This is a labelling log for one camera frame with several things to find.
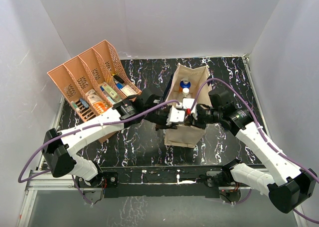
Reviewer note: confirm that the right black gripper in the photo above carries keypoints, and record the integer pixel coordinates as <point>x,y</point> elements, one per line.
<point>191,120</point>

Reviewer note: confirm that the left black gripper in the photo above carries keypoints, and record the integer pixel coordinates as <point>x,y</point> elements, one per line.
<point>163,125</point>

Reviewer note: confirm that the beige canvas tote bag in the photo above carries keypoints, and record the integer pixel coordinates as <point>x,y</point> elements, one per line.
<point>188,136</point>

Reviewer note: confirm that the orange bottle blue cap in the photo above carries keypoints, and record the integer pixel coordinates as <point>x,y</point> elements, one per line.
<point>184,83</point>

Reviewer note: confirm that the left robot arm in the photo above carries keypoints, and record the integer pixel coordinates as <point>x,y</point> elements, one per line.
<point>61,148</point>

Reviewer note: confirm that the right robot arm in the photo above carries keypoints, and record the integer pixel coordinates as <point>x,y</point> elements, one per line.
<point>286,184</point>

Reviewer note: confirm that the white label box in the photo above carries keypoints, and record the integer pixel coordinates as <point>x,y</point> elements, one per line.
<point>128,91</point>

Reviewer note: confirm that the beige small carton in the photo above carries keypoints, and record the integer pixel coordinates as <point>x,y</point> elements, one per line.
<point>113,94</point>

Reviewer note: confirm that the orange snack packet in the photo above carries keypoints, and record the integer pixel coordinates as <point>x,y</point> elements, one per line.
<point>101,107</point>

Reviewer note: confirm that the pink plastic desk organizer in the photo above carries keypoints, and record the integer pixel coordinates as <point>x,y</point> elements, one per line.
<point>80,79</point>

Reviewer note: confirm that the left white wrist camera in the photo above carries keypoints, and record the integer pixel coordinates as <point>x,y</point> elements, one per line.
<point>176,114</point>

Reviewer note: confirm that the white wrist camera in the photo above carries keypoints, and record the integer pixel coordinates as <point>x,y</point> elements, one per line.
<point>176,114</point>
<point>187,105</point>

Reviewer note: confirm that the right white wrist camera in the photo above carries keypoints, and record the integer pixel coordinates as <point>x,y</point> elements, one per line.
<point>187,105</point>

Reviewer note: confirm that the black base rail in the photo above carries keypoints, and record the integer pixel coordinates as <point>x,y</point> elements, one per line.
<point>164,181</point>

